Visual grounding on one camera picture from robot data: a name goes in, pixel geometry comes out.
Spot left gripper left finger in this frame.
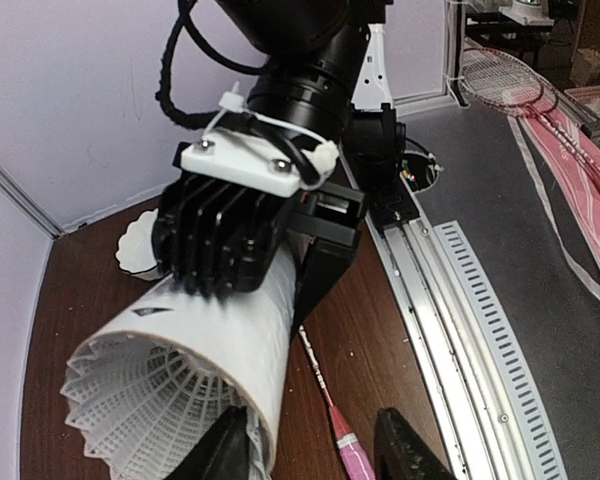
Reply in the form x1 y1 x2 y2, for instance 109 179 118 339
166 406 250 480

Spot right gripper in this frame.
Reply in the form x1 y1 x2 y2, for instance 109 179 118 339
288 182 368 330

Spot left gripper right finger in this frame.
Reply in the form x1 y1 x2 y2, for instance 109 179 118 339
374 407 455 480

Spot white shuttlecock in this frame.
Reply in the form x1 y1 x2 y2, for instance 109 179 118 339
60 335 247 479

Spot white shuttlecock tube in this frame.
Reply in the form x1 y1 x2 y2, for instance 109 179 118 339
76 246 296 479

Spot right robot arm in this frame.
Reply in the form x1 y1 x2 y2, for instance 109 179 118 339
196 1 406 326

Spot white scalloped bowl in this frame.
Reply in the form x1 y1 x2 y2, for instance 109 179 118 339
115 209 164 282

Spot spare rackets on floor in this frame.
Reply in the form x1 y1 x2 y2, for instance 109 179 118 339
461 47 600 196

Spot right pink-handled badminton racket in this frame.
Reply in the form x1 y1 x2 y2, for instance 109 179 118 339
298 326 377 480

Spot front aluminium rail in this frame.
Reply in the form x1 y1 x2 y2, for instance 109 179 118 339
339 149 571 480

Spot right aluminium corner post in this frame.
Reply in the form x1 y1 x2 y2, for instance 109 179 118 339
387 1 470 117

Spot aluminium corner post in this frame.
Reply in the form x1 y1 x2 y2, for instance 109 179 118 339
387 1 470 117
0 165 65 240

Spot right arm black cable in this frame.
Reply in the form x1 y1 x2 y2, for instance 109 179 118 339
154 0 331 189

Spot left aluminium corner post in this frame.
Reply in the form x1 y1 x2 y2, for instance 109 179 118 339
0 165 65 240

